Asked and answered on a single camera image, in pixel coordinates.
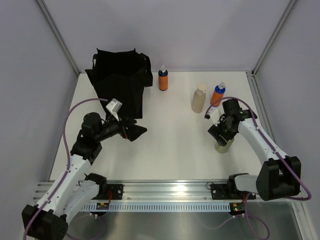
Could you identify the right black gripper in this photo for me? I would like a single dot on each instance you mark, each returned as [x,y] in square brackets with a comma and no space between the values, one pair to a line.
[215,131]

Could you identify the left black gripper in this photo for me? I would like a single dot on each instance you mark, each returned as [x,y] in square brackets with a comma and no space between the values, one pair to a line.
[134,131]

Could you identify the pale green round bottle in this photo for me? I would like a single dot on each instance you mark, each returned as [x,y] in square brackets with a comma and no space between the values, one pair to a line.
[223,149]

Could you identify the orange spray bottle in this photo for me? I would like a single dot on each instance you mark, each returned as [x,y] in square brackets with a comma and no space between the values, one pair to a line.
[163,78]
[218,94]

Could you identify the beige pump bottle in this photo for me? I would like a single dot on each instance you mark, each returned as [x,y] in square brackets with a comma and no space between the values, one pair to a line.
[199,98]

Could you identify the black canvas bag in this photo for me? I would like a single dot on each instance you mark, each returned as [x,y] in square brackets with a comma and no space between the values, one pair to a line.
[123,76]

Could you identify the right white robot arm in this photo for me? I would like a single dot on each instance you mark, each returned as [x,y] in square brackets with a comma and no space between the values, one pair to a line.
[279,175]

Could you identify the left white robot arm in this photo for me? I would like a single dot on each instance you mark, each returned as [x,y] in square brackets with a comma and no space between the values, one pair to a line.
[50,217]

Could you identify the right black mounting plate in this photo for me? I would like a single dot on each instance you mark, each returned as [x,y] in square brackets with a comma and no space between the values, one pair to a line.
[221,192]

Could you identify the black mounting plate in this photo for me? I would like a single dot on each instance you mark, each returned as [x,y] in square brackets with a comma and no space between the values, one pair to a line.
[221,192]
[113,191]

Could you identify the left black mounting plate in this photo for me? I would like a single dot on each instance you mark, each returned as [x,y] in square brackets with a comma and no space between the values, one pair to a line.
[113,191]

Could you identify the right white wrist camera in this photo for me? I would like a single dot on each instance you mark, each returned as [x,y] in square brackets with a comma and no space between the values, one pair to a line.
[213,114]

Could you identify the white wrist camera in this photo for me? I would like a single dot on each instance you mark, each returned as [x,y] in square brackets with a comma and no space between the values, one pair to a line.
[113,107]
[213,114]

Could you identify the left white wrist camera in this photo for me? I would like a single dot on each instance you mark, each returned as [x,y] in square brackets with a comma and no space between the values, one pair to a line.
[113,107]

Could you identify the right side aluminium rail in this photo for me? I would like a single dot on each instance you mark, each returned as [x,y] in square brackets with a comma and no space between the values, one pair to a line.
[257,102]

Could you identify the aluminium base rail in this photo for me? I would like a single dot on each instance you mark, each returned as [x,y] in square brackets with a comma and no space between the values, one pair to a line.
[167,191]

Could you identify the white slotted cable duct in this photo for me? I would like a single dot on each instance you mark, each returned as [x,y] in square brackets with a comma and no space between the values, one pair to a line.
[157,207]

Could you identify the right aluminium frame post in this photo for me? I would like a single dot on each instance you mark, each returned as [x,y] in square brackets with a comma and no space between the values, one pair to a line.
[274,35]

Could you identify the aluminium frame post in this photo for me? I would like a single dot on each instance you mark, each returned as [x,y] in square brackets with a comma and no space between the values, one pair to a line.
[59,38]
[274,35]

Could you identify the left aluminium frame post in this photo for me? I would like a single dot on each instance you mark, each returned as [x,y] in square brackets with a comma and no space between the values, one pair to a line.
[59,38]

